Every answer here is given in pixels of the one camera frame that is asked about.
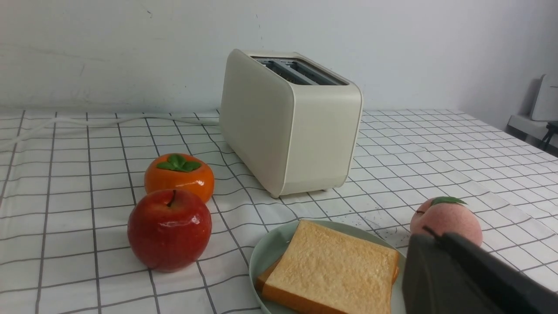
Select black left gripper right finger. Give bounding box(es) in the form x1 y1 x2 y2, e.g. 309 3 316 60
422 226 557 314

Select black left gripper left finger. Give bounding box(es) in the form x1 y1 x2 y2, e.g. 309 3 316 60
402 234 504 314

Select toasted bread slice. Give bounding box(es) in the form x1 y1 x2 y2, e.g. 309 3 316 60
256 251 399 298
261 219 399 314

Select pink peach with leaf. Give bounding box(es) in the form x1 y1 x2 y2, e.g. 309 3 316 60
410 196 483 246

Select white background shelf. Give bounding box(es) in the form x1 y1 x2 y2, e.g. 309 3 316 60
505 115 558 150

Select light green round plate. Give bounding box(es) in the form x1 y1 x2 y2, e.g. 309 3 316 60
248 219 407 314

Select white box on shelf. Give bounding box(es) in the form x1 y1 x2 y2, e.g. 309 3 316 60
530 73 558 121

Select cream white toaster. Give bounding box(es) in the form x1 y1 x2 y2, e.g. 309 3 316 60
219 48 364 198

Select red apple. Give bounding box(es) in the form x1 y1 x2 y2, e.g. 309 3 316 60
127 189 212 273

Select orange persimmon with green leaf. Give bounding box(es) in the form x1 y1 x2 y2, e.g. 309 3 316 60
144 153 215 203

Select white grid-pattern tablecloth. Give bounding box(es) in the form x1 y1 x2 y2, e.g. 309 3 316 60
0 110 557 314

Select white toaster power cable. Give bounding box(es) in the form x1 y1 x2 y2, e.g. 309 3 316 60
0 112 221 151

